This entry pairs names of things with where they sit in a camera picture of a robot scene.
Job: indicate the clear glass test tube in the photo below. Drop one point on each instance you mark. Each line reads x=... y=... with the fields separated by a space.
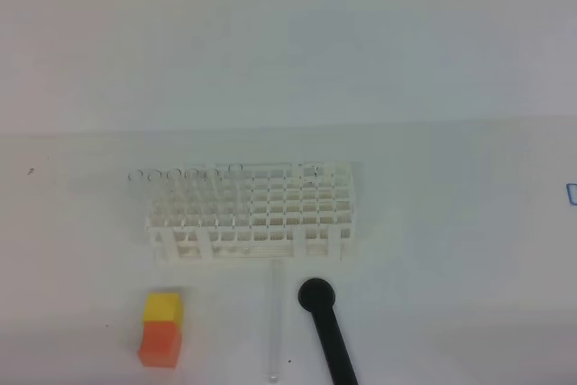
x=276 y=300

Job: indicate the yellow cube block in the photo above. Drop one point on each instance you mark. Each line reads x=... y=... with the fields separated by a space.
x=163 y=307

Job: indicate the black round-headed stand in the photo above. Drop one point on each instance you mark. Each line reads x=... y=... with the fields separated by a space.
x=317 y=297

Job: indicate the orange cube block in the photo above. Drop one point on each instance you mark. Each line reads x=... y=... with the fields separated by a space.
x=160 y=344

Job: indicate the white plastic test tube rack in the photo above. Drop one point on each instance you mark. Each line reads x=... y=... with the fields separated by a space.
x=296 y=210

